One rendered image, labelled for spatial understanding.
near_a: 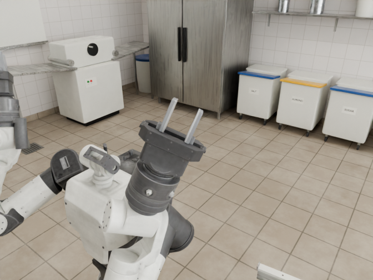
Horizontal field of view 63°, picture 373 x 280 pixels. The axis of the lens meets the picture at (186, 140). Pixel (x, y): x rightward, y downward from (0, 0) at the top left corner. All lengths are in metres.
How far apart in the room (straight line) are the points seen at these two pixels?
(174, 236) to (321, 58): 4.30
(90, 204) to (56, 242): 1.97
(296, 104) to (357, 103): 0.74
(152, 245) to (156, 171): 0.17
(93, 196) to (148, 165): 0.40
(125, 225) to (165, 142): 0.18
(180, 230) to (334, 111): 3.66
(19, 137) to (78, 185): 0.23
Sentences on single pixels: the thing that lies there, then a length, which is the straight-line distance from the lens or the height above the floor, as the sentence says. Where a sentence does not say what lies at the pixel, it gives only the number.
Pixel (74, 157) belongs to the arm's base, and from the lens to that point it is 1.10.
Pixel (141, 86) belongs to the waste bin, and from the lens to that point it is 6.16.
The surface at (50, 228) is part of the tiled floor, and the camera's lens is 3.04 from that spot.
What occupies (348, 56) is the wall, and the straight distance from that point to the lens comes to 4.83.
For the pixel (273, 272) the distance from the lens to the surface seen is 1.36.
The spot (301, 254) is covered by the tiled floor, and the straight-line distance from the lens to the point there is 2.74.
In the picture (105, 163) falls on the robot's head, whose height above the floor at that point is 1.49.
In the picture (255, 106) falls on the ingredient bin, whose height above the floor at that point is 0.28.
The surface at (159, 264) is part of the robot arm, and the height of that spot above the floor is 1.31.
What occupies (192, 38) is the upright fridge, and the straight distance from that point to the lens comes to 4.69.
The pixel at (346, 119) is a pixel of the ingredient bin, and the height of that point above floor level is 0.40.
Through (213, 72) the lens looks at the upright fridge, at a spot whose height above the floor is 0.77.
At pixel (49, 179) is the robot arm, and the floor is 1.34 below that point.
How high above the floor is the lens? 1.92
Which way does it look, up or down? 27 degrees down
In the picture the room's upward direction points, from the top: straight up
